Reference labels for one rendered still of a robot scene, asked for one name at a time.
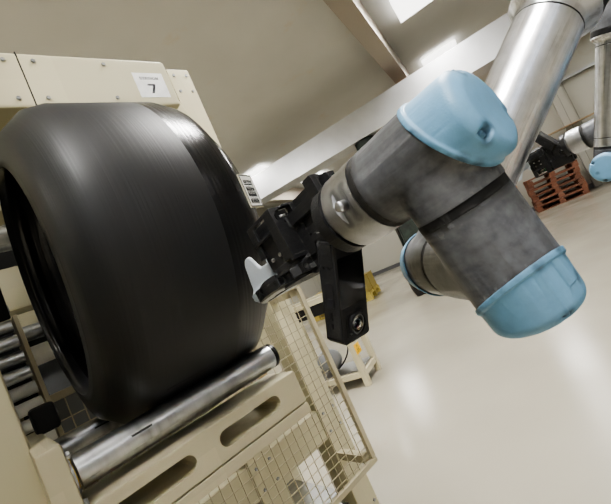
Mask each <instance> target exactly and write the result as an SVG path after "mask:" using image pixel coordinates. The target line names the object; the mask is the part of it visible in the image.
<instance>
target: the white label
mask: <svg viewBox="0 0 611 504"><path fill-rule="evenodd" d="M237 177H238V180H239V182H240V184H241V187H242V189H243V191H244V193H245V196H246V198H247V200H248V203H249V205H250V207H251V208H259V207H264V206H263V203H262V201H261V199H260V197H259V194H258V192H257V190H256V187H255V185H254V183H253V181H252V178H251V176H250V175H242V174H237Z"/></svg>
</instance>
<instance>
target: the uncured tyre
mask: <svg viewBox="0 0 611 504"><path fill-rule="evenodd" d="M237 174H239V172H238V170H237V169H236V167H235V166H234V164H233V163H232V161H231V160H230V158H229V157H228V156H227V154H226V153H225V152H224V151H223V149H222V148H221V147H220V146H219V145H218V144H217V143H216V142H215V141H214V140H213V139H212V138H211V136H210V135H209V134H208V133H207V132H206V131H205V130H204V129H203V128H202V127H201V126H200V125H199V124H198V123H197V122H195V121H194V120H193V119H192V118H190V117H189V116H188V115H186V114H184V113H183V112H181V111H179V110H177V109H174V108H171V107H167V106H164V105H160V104H157V103H153V102H94V103H42V104H39V105H35V106H32V107H29V108H25V109H22V110H19V111H18V112H17V113H16V114H15V115H14V116H13V118H12V119H11V120H10V121H9V122H8V123H7V124H6V125H5V126H4V127H3V129H2V130H1V131H0V204H1V209H2V214H3V218H4V222H5V226H6V229H7V233H8V237H9V240H10V244H11V247H12V250H13V253H14V257H15V260H16V263H17V266H18V269H19V272H20V274H21V277H22V280H23V283H24V286H25V288H26V291H27V294H28V296H29V299H30V301H31V304H32V307H33V309H34V311H35V314H36V316H37V319H38V321H39V323H40V326H41V328H42V330H43V333H44V335H45V337H46V339H47V341H48V343H49V345H50V348H51V350H52V352H53V354H54V356H55V358H56V359H57V361H58V363H59V365H60V367H61V369H62V370H63V372H64V374H65V375H66V377H67V378H68V380H69V382H70V383H71V385H72V386H73V388H74V390H75V391H76V393H77V394H78V396H79V397H80V399H81V400H82V402H83V403H84V404H85V406H86V407H87V408H88V410H89V411H90V412H91V413H92V414H93V415H94V416H96V417H97V418H99V419H102V420H107V421H112V422H117V423H122V424H126V423H128V422H130V421H132V420H133V419H135V418H137V417H139V416H140V415H142V414H144V413H146V412H148V411H149V410H151V409H153V408H155V407H156V406H158V405H160V404H162V403H163V402H165V401H167V400H169V399H170V398H172V397H174V396H176V395H177V394H179V393H181V392H183V391H184V390H186V389H188V388H190V387H192V386H193V385H195V384H197V383H199V382H200V381H202V380H204V379H205V378H207V377H209V376H211V375H212V374H214V373H216V372H218V371H219V370H221V369H223V368H225V367H226V366H228V365H230V364H232V363H234V362H235V361H237V360H239V359H241V358H243V357H244V356H245V355H247V354H248V353H249V352H250V351H251V350H252V349H253V348H254V347H255V348H256V346H257V344H258V342H259V340H260V337H261V334H262V330H263V326H264V321H265V316H266V311H267V306H268V302H267V303H265V304H262V303H258V302H255V301H254V299H253V297H252V296H253V287H252V285H251V282H250V279H249V276H248V274H247V271H246V268H245V260H246V258H248V257H251V258H252V259H253V260H254V261H256V262H257V263H258V264H259V265H260V266H263V265H265V264H266V263H267V262H266V260H264V261H261V259H260V257H259V255H258V253H257V251H256V250H255V248H254V244H253V242H252V241H251V239H250V237H249V235H248V233H247V231H248V230H249V228H250V227H251V226H252V225H253V224H254V223H255V222H256V221H257V220H258V219H259V217H258V214H257V211H256V208H251V207H250V205H249V203H248V200H247V198H246V196H245V193H244V191H243V189H242V187H241V184H240V182H239V180H238V177H237ZM255 348H254V350H255ZM254 350H253V351H254ZM205 368H207V369H206V370H204V371H202V372H200V373H198V372H199V371H201V370H203V369H205ZM196 373H198V374H196ZM194 374H196V375H195V376H193V377H191V378H189V377H190V376H192V375H194ZM187 378H189V379H187ZM185 379H187V380H186V381H184V382H182V383H180V384H178V383H179V382H181V381H183V380H185ZM176 384H178V385H176ZM174 385H176V386H175V387H173V388H171V389H169V390H167V389H168V388H170V387H172V386H174ZM166 390H167V391H166Z"/></svg>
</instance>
